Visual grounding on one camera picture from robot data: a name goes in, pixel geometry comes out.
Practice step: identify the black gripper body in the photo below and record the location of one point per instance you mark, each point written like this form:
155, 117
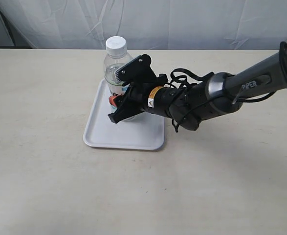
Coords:
135, 101

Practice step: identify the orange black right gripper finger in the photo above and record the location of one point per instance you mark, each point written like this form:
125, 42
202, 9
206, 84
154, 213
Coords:
115, 101

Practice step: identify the clear plastic water bottle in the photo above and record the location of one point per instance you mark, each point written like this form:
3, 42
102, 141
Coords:
117, 56

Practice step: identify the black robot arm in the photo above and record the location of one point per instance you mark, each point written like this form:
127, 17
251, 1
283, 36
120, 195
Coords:
189, 99

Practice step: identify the white plastic tray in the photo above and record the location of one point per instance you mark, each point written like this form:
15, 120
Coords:
144, 132

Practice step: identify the white fabric backdrop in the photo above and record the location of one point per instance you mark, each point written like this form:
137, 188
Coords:
150, 24

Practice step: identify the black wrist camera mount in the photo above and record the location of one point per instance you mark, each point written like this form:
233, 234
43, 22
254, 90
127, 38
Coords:
138, 72

